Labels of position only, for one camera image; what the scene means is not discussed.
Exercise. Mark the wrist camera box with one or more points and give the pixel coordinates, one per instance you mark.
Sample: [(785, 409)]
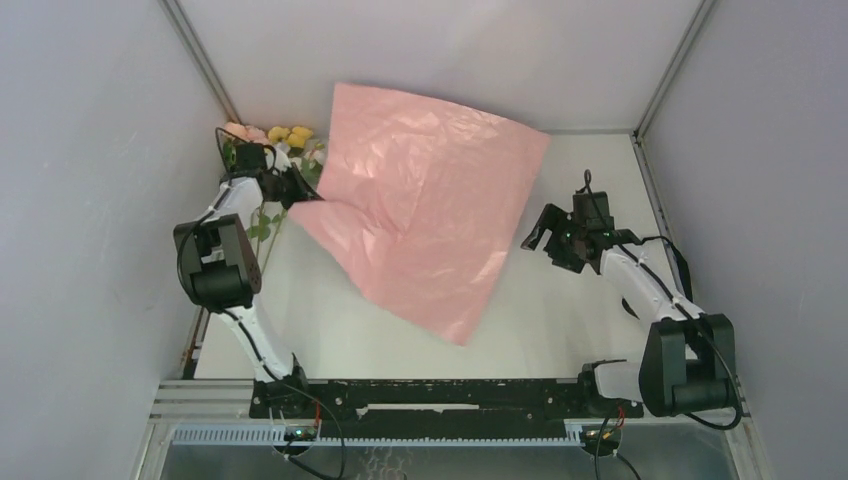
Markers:
[(248, 158), (591, 211)]

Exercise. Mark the yellow fake flower stem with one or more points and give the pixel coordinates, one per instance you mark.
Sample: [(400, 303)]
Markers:
[(267, 221)]

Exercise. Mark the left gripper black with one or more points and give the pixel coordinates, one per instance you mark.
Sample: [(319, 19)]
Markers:
[(304, 191)]

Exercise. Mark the pink fake flower stem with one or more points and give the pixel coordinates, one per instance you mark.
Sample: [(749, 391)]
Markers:
[(232, 134)]

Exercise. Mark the white fake flower stem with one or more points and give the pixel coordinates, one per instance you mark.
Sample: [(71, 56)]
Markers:
[(308, 160)]

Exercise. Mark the white cable duct strip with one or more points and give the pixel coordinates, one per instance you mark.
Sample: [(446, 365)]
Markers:
[(232, 435)]

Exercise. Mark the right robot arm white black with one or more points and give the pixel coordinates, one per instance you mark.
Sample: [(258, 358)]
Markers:
[(688, 362)]

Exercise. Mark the pink wrapping paper sheet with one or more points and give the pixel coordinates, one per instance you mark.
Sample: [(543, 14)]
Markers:
[(419, 201)]

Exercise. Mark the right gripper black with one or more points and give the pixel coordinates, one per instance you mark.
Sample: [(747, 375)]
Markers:
[(556, 220)]

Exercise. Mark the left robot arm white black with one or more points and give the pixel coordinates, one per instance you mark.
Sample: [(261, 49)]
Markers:
[(219, 271)]

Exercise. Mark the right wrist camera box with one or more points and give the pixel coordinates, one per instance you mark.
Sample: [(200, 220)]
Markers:
[(591, 211)]

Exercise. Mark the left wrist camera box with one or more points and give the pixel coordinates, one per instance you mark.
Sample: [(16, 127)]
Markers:
[(248, 158)]

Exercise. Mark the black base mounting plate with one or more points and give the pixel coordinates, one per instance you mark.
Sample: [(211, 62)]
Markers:
[(482, 408)]

